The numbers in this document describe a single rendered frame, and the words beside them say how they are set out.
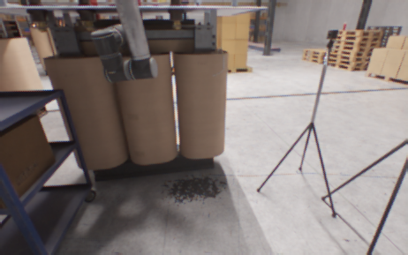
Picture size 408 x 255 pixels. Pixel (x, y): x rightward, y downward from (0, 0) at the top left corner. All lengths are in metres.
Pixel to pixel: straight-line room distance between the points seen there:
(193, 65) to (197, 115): 0.38
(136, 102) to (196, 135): 0.54
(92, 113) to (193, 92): 0.75
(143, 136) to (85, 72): 0.60
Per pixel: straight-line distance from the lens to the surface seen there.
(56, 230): 1.69
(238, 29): 6.41
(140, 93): 1.58
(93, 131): 1.77
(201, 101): 1.62
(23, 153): 1.38
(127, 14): 1.14
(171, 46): 1.65
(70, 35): 1.66
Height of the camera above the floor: 1.25
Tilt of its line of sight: 26 degrees down
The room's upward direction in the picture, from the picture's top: 1 degrees counter-clockwise
